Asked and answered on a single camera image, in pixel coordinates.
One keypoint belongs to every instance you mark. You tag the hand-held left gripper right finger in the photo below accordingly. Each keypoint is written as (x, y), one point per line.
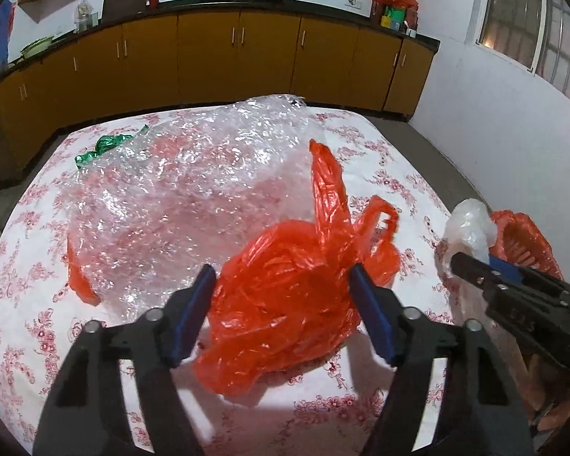
(375, 318)

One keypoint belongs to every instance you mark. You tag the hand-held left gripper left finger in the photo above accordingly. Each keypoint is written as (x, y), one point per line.
(190, 316)

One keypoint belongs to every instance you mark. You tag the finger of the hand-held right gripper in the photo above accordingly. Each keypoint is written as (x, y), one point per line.
(506, 268)
(472, 270)

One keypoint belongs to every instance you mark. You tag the red plastic mesh basket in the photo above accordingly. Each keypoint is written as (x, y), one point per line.
(517, 254)

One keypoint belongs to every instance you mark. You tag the red bin liner bag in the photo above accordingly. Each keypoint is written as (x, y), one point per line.
(525, 225)

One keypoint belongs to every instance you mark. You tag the white plastic bag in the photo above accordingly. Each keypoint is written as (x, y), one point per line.
(470, 223)

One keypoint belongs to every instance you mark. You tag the floral tablecloth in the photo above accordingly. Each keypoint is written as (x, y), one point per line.
(399, 175)

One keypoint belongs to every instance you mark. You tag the clear bubble wrap sheet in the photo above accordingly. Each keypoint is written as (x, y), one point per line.
(171, 190)

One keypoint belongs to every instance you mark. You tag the green plastic bag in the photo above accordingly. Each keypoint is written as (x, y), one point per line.
(104, 145)

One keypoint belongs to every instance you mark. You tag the barred window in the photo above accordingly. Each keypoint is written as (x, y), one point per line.
(527, 9)

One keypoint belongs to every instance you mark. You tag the yellow box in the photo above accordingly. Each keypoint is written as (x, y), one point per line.
(385, 22)

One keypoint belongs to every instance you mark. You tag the green container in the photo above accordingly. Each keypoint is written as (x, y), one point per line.
(394, 13)

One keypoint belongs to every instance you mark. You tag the wooden lower kitchen cabinets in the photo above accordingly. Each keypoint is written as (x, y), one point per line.
(266, 57)

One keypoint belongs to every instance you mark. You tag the green basin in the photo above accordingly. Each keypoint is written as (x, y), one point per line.
(37, 47)

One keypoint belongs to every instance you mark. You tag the glass jar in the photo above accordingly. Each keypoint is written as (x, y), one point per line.
(85, 19)

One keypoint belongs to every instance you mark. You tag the dark wooden cutting board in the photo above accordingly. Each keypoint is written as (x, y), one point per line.
(123, 4)

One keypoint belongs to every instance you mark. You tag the black kitchen countertop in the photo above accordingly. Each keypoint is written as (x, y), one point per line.
(266, 5)

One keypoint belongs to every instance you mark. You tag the wall socket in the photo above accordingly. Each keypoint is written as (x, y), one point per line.
(355, 3)

